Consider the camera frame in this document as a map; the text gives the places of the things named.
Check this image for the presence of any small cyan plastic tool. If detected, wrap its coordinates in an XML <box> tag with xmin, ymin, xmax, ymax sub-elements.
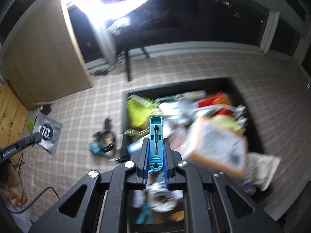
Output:
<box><xmin>149</xmin><ymin>117</ymin><xmax>163</xmax><ymax>172</ymax></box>

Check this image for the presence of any lime green tube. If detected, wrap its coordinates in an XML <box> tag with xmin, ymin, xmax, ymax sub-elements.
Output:
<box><xmin>27</xmin><ymin>118</ymin><xmax>35</xmax><ymax>133</ymax></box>

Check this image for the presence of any black usb cable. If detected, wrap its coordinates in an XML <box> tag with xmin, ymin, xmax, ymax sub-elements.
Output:
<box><xmin>92</xmin><ymin>117</ymin><xmax>117</xmax><ymax>157</ymax></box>

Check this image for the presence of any black foil pouch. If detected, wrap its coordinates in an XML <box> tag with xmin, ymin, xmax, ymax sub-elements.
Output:
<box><xmin>40</xmin><ymin>104</ymin><xmax>52</xmax><ymax>116</ymax></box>

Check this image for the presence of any yellow-green plastic basket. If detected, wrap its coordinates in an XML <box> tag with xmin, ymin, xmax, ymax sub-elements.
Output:
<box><xmin>125</xmin><ymin>94</ymin><xmax>162</xmax><ymax>129</ymax></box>

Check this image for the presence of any knotty pine wood panel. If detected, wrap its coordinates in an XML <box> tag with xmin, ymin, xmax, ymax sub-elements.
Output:
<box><xmin>0</xmin><ymin>83</ymin><xmax>28</xmax><ymax>149</ymax></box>

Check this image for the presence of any black power strip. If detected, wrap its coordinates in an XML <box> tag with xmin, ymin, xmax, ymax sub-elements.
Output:
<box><xmin>93</xmin><ymin>70</ymin><xmax>109</xmax><ymax>76</ymax></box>

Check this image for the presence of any light wood cabinet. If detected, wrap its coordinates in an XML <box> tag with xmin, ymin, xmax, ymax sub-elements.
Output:
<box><xmin>2</xmin><ymin>0</ymin><xmax>93</xmax><ymax>110</ymax></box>

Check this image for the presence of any black storage tray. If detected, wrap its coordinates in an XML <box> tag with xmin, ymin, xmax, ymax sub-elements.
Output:
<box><xmin>120</xmin><ymin>77</ymin><xmax>266</xmax><ymax>233</ymax></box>

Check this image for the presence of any red fabric pouch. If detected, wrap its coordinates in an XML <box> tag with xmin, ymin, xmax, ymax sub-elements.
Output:
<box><xmin>196</xmin><ymin>91</ymin><xmax>234</xmax><ymax>116</ymax></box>

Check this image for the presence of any black ring light tripod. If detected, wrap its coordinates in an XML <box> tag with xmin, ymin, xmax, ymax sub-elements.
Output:
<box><xmin>108</xmin><ymin>16</ymin><xmax>150</xmax><ymax>82</ymax></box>

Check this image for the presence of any grey foil pouch with logo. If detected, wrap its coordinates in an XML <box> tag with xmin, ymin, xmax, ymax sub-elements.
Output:
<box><xmin>33</xmin><ymin>112</ymin><xmax>63</xmax><ymax>156</ymax></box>

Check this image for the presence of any orange cardboard box with label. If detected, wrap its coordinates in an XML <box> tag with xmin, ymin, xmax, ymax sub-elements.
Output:
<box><xmin>180</xmin><ymin>117</ymin><xmax>248</xmax><ymax>180</ymax></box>

